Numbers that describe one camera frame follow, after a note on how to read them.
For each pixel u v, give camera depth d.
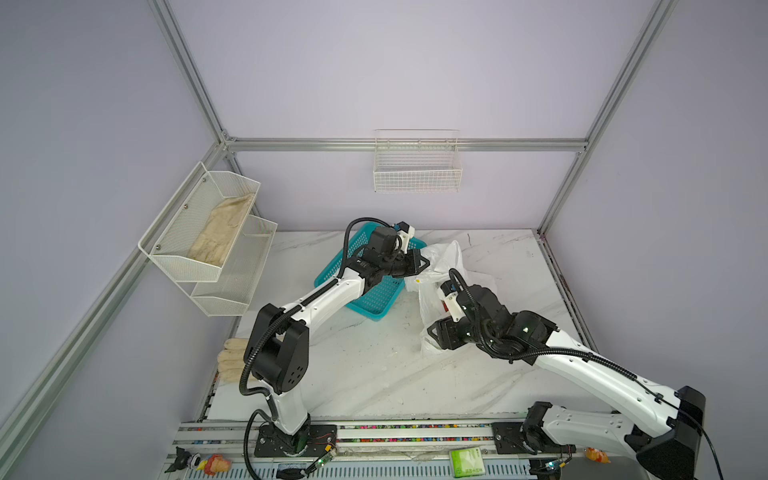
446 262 0.80
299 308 0.49
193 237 0.77
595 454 0.70
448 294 0.65
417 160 0.94
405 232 0.78
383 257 0.68
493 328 0.53
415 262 0.73
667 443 0.39
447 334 0.63
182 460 0.69
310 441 0.72
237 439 0.75
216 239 0.77
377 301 1.01
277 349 0.47
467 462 0.69
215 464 0.68
